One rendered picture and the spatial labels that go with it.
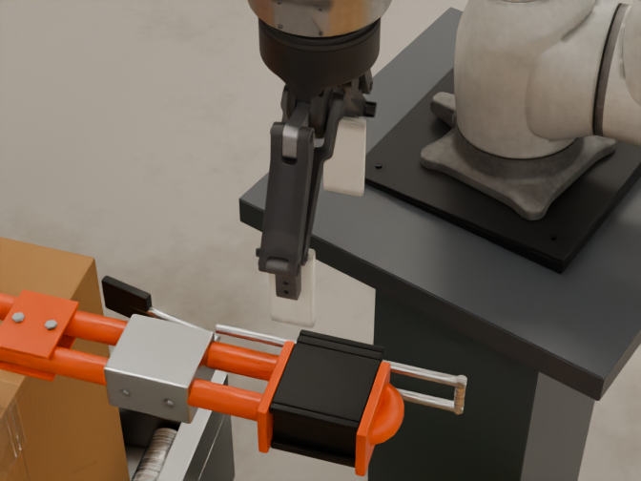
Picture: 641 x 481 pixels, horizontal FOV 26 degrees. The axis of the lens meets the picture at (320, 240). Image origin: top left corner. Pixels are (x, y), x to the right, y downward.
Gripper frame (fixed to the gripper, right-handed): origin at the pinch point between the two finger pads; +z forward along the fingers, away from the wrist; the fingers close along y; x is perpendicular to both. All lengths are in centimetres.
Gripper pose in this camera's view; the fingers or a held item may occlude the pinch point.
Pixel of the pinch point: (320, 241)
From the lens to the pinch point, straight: 98.2
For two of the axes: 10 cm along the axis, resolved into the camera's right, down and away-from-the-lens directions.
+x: 9.6, 1.9, -1.9
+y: -2.6, 6.7, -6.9
